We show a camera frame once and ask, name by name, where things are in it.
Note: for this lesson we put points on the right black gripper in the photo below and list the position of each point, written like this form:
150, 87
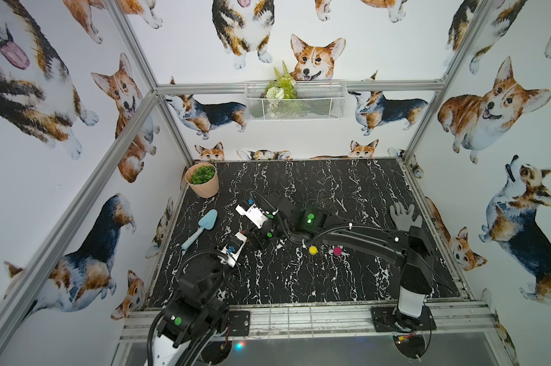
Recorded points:
258, 231

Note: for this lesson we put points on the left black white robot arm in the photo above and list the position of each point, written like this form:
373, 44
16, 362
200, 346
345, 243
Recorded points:
195, 315

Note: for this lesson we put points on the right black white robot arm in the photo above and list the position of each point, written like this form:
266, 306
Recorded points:
407, 247

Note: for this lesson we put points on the light blue garden trowel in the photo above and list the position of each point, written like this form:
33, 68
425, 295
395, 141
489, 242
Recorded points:
207, 222

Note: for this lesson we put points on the beige pot with green plant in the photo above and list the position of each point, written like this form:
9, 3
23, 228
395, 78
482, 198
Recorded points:
202, 178

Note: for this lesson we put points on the grey rubber glove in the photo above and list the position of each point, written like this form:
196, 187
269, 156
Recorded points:
403, 217

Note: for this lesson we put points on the green fern plant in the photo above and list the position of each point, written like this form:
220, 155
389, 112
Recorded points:
283, 86

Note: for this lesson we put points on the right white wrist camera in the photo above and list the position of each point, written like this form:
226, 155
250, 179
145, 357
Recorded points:
253, 213

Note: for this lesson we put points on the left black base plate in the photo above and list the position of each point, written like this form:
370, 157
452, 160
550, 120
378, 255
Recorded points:
239, 323

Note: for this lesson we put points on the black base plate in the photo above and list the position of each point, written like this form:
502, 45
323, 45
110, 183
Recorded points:
389, 319
239, 323

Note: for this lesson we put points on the white wire wall basket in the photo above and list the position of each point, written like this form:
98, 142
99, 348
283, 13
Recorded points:
299, 101

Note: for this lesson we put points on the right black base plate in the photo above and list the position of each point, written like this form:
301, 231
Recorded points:
389, 319

